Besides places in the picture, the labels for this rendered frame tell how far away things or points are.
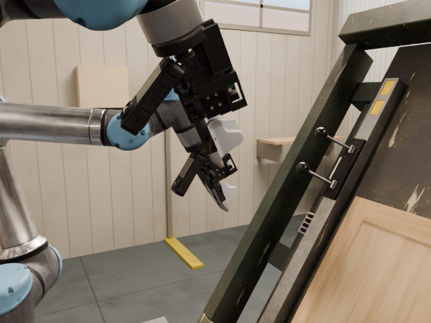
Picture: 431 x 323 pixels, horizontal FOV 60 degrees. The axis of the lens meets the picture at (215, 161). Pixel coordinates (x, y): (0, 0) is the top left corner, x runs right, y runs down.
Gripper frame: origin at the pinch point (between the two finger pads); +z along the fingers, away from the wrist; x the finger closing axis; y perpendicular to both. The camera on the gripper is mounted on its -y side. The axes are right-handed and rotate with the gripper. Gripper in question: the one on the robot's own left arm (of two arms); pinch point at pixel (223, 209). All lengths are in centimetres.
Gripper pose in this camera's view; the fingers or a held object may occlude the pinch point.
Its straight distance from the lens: 99.7
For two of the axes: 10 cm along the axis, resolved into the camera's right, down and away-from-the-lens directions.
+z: 4.2, 8.3, 3.7
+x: -4.4, -1.7, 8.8
